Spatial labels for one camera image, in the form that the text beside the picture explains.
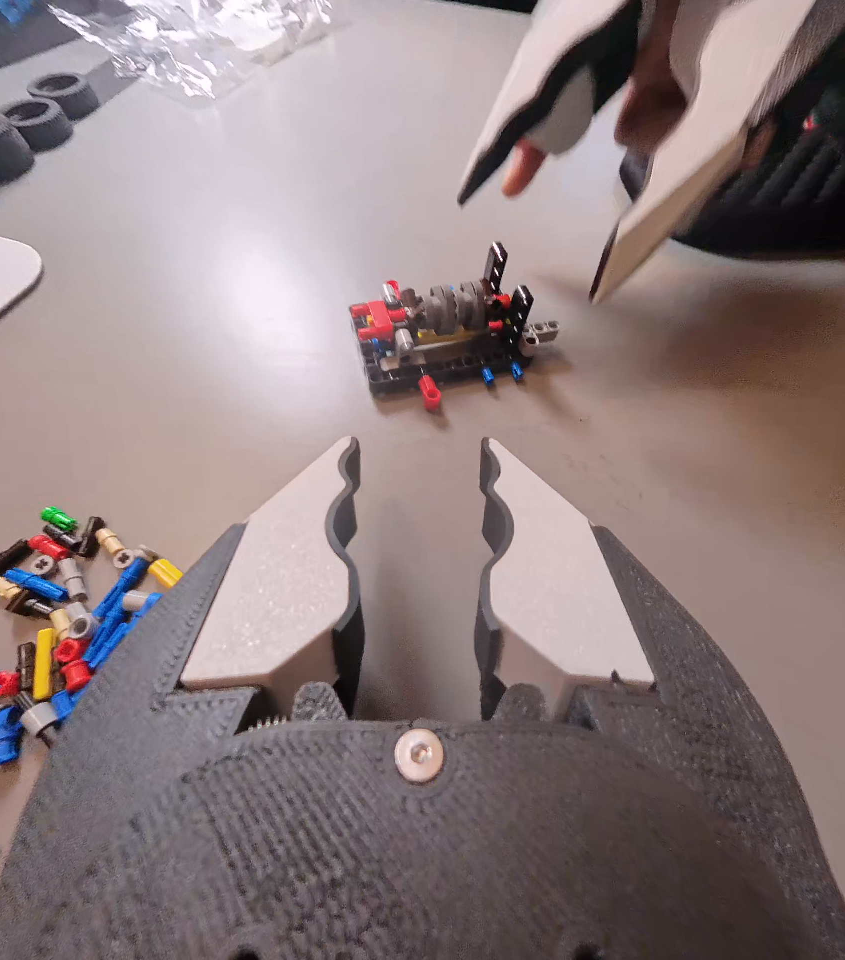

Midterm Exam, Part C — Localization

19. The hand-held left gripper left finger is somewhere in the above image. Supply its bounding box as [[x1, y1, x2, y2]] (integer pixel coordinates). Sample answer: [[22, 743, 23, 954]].
[[179, 437, 365, 697]]

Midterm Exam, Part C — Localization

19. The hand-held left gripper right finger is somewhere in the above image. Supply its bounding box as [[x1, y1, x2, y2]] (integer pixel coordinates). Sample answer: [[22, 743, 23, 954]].
[[475, 438, 656, 723]]

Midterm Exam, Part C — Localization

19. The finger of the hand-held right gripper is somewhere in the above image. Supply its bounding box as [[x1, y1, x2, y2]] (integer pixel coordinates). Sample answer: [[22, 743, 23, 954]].
[[587, 0, 823, 306], [457, 0, 643, 209]]

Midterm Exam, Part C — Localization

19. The black frame lego assembly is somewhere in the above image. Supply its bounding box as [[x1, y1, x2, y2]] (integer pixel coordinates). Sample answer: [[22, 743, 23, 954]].
[[349, 241, 563, 415]]

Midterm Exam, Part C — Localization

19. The pile of small lego pieces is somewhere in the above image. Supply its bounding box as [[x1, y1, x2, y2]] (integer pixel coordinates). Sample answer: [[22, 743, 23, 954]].
[[0, 506, 185, 774]]

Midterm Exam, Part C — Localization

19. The person's right hand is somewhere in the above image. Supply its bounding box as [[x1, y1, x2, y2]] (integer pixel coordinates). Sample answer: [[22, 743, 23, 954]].
[[503, 0, 699, 199]]

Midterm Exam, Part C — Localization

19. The crumpled clear plastic wrapper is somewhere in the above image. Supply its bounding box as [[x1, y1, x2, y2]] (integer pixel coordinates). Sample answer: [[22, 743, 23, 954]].
[[47, 0, 335, 101]]

